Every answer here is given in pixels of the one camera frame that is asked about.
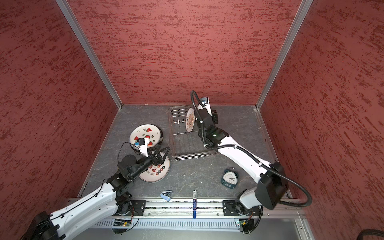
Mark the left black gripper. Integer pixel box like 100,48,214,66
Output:
130,144,170,180

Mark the white watermelon pattern plate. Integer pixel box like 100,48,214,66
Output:
129,124,160,149

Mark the brown patterned plate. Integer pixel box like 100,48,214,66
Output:
186,108,195,133

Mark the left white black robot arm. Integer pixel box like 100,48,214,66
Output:
22,147,170,240

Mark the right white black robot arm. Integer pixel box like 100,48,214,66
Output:
195,109,288,214

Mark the light blue clip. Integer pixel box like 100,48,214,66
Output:
160,191,173,202

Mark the blue marker pen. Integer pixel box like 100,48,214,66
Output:
193,190,197,219

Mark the green alarm clock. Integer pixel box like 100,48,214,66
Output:
221,168,239,190

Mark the left small circuit board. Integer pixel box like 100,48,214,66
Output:
112,219,132,235

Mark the small circuit board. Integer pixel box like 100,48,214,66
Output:
112,219,132,235
238,219,255,234

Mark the right small circuit board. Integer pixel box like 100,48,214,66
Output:
238,219,255,234

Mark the metal wire dish rack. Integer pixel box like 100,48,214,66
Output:
168,106,216,161

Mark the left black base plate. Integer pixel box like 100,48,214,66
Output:
117,200,147,216

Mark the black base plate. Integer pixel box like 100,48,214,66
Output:
222,200,263,217
117,200,147,216

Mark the aluminium front rail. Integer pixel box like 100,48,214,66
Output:
134,198,307,219

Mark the white slotted cable duct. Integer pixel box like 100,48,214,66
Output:
91,219,240,232

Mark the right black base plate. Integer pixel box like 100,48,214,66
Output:
222,200,263,217

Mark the black corrugated cable conduit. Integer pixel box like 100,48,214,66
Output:
190,90,313,208

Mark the left aluminium corner post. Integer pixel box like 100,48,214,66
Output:
56,0,124,111

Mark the aluminium corner post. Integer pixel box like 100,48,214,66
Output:
256,0,313,111
56,0,124,111

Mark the right aluminium corner post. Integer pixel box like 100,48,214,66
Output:
256,0,313,111

